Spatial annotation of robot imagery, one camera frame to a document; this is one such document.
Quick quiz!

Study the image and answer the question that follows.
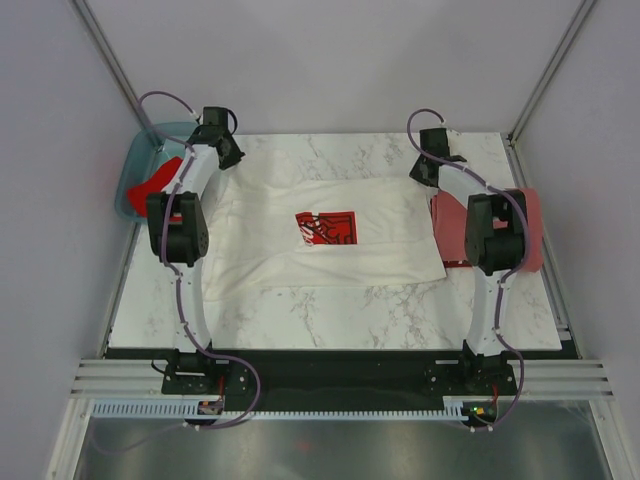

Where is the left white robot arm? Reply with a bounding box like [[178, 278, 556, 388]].
[[145, 106, 254, 371]]

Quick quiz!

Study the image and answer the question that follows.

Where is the right aluminium frame post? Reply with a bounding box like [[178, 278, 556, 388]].
[[506, 0, 599, 145]]

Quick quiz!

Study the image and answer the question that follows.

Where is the left aluminium frame post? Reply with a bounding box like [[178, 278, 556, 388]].
[[69, 0, 146, 128]]

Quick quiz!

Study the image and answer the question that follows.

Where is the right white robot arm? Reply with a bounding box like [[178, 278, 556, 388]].
[[410, 127, 530, 394]]

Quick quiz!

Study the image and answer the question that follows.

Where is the purple cable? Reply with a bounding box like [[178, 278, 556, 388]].
[[137, 90, 262, 456], [406, 108, 526, 434]]

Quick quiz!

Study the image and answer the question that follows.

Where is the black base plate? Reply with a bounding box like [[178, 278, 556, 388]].
[[162, 350, 517, 410]]

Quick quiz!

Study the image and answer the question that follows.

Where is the folded maroon t shirt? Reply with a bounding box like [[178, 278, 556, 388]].
[[431, 188, 544, 273]]

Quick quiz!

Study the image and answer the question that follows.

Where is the bright red t shirt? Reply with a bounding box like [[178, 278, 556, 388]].
[[126, 156, 183, 218]]

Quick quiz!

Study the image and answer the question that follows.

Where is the teal plastic bin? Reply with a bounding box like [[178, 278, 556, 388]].
[[114, 129, 185, 224]]

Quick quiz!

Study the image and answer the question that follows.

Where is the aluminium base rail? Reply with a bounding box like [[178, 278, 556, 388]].
[[71, 359, 613, 401]]

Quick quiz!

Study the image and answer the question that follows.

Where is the white slotted cable duct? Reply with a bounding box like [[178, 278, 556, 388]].
[[91, 398, 468, 421]]

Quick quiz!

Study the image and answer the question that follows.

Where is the white t shirt red print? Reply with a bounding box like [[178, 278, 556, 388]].
[[202, 155, 446, 302]]

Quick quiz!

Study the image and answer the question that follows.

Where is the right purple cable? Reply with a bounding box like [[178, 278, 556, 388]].
[[406, 108, 526, 434]]

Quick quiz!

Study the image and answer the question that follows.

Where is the aluminium frame post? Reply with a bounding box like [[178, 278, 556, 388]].
[[69, 0, 146, 128], [506, 0, 599, 145]]

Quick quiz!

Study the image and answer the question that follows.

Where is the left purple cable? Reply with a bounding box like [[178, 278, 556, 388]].
[[137, 90, 262, 456]]

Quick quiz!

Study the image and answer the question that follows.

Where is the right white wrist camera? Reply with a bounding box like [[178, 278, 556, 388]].
[[440, 121, 462, 142]]

